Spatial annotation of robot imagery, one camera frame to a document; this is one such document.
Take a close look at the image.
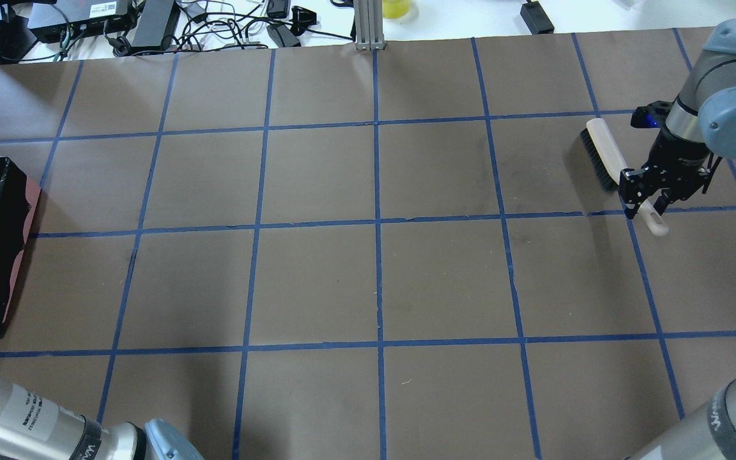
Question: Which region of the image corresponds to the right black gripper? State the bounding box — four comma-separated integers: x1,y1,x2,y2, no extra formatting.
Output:
621,101,723,220

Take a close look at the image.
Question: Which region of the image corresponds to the beige hand brush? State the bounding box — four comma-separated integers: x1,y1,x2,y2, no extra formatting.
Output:
580,118,669,236

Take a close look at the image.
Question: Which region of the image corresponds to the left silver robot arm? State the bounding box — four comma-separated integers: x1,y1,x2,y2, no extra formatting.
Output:
0,378,201,459

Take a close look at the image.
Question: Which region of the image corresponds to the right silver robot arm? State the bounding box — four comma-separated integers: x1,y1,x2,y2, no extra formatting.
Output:
617,19,736,459

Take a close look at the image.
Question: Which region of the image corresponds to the black power adapter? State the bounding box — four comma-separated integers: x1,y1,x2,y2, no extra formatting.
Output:
519,1,555,35

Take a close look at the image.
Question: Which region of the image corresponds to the aluminium frame post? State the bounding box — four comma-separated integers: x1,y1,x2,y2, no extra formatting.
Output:
353,0,386,50

